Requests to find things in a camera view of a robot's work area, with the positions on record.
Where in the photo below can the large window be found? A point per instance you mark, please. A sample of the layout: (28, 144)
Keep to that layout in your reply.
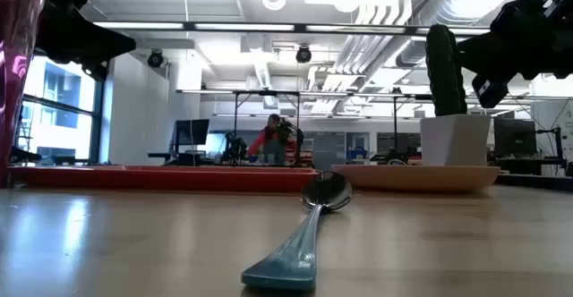
(58, 113)

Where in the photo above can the black computer monitor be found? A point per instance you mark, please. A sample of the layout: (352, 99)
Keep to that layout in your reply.
(191, 131)
(515, 136)

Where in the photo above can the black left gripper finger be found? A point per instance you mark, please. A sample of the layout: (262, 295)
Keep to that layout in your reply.
(85, 42)
(96, 70)

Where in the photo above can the green cactus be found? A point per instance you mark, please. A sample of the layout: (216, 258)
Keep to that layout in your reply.
(444, 73)

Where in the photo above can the black background robot arm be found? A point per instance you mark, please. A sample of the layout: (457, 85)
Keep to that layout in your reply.
(293, 138)
(235, 149)

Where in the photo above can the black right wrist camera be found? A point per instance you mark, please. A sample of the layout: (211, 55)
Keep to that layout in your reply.
(489, 92)

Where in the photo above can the red plastic tray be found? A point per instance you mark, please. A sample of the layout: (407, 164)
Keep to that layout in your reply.
(179, 180)

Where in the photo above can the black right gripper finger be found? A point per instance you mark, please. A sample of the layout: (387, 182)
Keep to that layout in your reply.
(474, 53)

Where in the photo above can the dark blue rounded object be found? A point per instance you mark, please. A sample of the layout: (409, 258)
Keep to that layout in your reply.
(396, 161)

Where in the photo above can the person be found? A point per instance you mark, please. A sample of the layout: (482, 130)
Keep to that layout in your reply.
(268, 142)

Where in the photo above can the black round ceiling camera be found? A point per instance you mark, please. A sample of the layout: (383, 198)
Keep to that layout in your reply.
(155, 58)
(303, 54)

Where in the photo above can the pink faceted plastic cup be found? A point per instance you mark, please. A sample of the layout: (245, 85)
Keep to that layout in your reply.
(18, 64)

